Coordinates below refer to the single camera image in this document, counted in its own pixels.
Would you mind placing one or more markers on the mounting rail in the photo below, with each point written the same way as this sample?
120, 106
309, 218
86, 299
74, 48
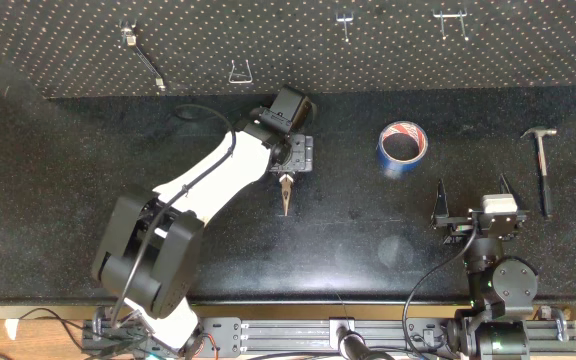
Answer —
288, 337

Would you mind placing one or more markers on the wrench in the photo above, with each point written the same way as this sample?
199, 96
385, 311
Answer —
144, 59

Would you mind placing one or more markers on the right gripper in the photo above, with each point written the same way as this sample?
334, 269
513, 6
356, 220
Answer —
498, 224

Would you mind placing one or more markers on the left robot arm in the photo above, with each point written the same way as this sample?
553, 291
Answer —
238, 167

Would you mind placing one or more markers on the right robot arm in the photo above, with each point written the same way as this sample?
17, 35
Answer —
515, 287

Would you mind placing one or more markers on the hammer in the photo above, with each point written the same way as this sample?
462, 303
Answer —
543, 165

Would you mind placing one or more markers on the roll of blue tape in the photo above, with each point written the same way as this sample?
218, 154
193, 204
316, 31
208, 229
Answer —
387, 161

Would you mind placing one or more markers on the metal hook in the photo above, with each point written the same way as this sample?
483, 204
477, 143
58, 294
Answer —
124, 23
442, 22
240, 80
345, 25

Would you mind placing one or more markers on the black pegboard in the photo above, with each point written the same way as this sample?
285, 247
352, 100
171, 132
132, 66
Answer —
288, 45

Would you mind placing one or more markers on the pliers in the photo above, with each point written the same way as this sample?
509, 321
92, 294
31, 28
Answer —
286, 192

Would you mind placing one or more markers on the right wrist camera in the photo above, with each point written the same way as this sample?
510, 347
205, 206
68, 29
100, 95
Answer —
499, 204

